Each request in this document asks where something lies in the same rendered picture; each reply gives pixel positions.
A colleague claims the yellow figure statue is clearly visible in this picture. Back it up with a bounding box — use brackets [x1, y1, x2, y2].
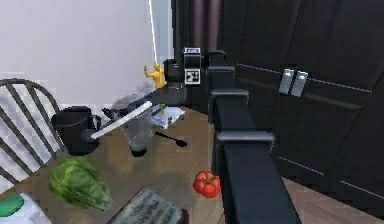
[143, 61, 168, 116]

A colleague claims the white box with green lid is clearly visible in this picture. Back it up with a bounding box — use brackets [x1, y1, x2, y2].
[0, 192, 53, 224]

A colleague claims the clear drinking glass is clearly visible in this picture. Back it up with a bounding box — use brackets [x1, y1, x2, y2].
[112, 94, 155, 158]

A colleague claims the black spoon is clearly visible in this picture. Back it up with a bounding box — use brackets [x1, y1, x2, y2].
[154, 131, 188, 148]

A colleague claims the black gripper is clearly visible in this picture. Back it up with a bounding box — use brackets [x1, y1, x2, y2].
[90, 58, 188, 141]

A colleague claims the black cupboard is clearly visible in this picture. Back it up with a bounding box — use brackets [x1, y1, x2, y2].
[171, 0, 384, 219]

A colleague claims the white grey flat book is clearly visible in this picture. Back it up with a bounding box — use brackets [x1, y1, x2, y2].
[151, 106, 186, 130]

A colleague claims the black mug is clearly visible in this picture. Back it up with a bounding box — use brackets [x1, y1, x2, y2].
[50, 105, 102, 157]

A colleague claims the green lettuce head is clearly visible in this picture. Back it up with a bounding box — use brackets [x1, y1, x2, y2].
[48, 156, 114, 211]

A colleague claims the dark grey slatted chair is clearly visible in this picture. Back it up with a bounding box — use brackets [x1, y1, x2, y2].
[0, 78, 68, 195]

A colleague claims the silver door handle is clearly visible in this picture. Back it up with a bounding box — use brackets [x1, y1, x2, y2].
[290, 70, 310, 98]
[278, 68, 296, 96]

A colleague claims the red tomato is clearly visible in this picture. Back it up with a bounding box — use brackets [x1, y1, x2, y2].
[192, 170, 222, 199]

